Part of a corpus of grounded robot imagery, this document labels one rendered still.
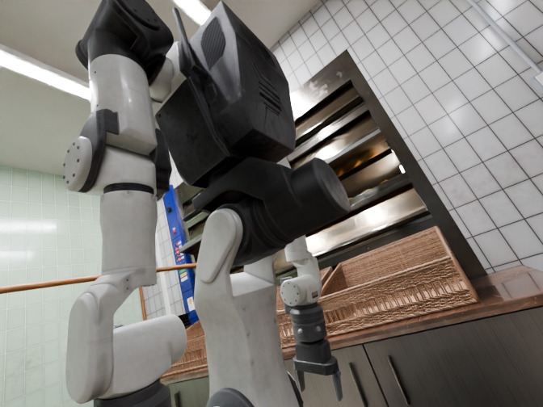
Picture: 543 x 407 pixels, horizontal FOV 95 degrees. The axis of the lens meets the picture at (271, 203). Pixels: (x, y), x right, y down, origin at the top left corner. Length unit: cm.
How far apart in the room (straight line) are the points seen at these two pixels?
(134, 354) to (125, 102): 34
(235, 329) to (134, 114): 40
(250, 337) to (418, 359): 67
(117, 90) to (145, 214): 20
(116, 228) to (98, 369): 15
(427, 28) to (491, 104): 57
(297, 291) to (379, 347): 48
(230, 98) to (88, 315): 39
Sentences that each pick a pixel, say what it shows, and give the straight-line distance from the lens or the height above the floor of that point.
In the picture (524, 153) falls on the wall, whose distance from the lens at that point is 160.
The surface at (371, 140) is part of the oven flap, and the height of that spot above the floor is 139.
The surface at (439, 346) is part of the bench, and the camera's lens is 103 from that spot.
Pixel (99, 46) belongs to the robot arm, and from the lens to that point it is 57.
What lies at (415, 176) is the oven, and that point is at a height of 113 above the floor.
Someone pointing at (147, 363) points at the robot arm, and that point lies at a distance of 38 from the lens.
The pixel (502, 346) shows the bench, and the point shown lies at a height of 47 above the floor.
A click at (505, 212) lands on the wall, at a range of 154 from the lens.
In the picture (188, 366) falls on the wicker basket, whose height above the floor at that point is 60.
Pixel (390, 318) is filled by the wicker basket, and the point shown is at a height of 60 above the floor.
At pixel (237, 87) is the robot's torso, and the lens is 50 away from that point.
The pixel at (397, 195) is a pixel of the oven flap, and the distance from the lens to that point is 157.
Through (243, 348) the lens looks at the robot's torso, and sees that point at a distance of 51.
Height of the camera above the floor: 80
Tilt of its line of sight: 20 degrees up
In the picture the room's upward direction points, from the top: 20 degrees counter-clockwise
